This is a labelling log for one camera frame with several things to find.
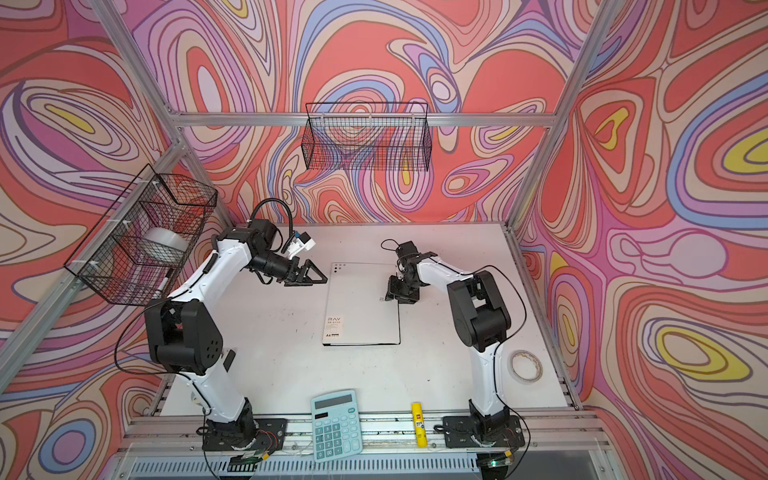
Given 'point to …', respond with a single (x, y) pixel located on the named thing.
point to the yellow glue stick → (421, 434)
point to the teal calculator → (336, 428)
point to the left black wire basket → (139, 249)
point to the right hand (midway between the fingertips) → (394, 304)
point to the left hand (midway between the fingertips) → (319, 279)
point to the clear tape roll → (524, 366)
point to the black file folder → (356, 310)
